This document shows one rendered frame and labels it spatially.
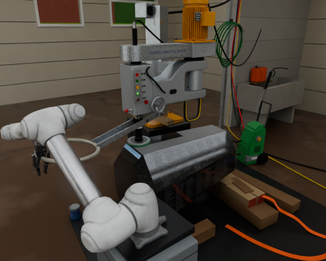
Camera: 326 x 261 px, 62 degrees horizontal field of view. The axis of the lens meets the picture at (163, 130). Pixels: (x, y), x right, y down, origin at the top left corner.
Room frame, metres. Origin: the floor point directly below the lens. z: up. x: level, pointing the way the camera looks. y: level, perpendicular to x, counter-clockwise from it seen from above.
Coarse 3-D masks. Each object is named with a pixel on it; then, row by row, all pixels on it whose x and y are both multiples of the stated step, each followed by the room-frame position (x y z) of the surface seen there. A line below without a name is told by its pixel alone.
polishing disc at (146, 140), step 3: (129, 138) 2.38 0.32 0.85; (132, 138) 2.38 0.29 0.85; (144, 138) 2.37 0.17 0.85; (147, 138) 2.37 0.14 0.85; (129, 141) 2.30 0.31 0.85; (132, 141) 2.30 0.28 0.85; (135, 141) 2.30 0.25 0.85; (138, 141) 2.30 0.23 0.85; (141, 141) 2.30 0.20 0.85; (144, 141) 2.30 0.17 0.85; (147, 141) 2.30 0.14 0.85; (132, 144) 2.25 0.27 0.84; (135, 144) 2.24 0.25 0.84; (138, 144) 2.24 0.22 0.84; (141, 144) 2.25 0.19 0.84
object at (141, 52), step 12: (120, 48) 2.29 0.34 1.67; (132, 48) 2.23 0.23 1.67; (144, 48) 2.27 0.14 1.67; (156, 48) 2.34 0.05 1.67; (168, 48) 2.41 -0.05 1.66; (180, 48) 2.49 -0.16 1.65; (192, 48) 2.56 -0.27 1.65; (204, 48) 2.64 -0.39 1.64; (132, 60) 2.23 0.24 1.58; (144, 60) 2.28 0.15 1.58; (192, 60) 2.64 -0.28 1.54
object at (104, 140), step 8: (152, 112) 2.50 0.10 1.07; (144, 120) 2.32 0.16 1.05; (120, 128) 2.29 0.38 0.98; (128, 128) 2.22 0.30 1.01; (136, 128) 2.26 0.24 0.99; (104, 136) 2.20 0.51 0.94; (112, 136) 2.13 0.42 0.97; (120, 136) 2.17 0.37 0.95; (96, 144) 2.04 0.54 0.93; (104, 144) 2.08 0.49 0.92
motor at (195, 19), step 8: (184, 0) 2.69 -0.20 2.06; (192, 0) 2.63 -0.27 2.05; (200, 0) 2.62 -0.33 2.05; (208, 0) 2.69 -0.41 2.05; (184, 8) 2.68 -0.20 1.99; (192, 8) 2.62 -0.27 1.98; (200, 8) 2.63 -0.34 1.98; (208, 8) 2.70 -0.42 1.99; (184, 16) 2.68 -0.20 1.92; (192, 16) 2.62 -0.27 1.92; (200, 16) 2.59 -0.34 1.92; (208, 16) 2.60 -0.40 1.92; (184, 24) 2.68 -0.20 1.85; (192, 24) 2.63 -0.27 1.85; (200, 24) 2.62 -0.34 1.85; (208, 24) 2.60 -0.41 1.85; (184, 32) 2.68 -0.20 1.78; (192, 32) 2.64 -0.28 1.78; (200, 32) 2.62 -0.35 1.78; (176, 40) 2.73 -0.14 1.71; (184, 40) 2.64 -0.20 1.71; (192, 40) 2.62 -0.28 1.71; (200, 40) 2.61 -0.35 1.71; (208, 40) 2.65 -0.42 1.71
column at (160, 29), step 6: (156, 6) 3.16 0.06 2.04; (162, 6) 3.20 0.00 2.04; (156, 12) 3.16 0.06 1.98; (162, 12) 3.20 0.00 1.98; (150, 18) 3.20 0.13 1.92; (156, 18) 3.16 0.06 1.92; (162, 18) 3.20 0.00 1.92; (150, 24) 3.20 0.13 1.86; (156, 24) 3.16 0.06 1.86; (162, 24) 3.19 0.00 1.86; (156, 30) 3.16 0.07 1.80; (162, 30) 3.19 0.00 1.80; (150, 36) 3.20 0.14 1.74; (162, 36) 3.19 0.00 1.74; (150, 42) 3.20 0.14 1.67; (156, 42) 3.17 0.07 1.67; (156, 108) 3.17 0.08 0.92
